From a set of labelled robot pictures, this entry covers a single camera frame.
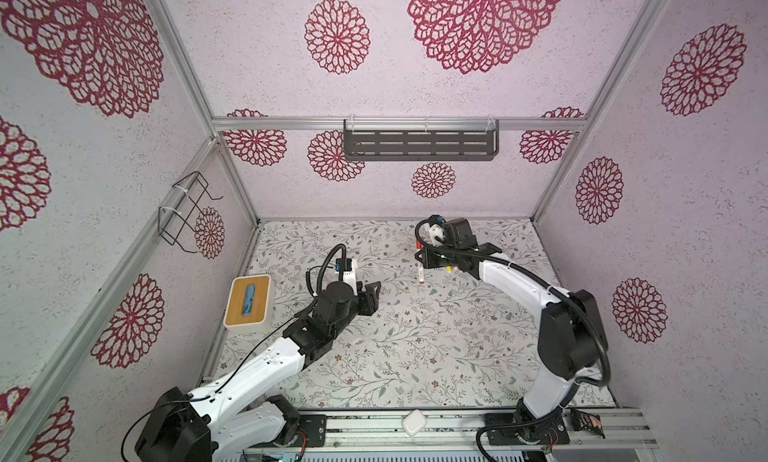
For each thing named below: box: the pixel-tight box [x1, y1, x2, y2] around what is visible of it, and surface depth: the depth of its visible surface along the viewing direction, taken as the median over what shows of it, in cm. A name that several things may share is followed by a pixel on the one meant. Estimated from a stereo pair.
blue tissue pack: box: [242, 284, 256, 317], surface depth 96 cm
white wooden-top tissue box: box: [223, 274, 275, 334], surface depth 93 cm
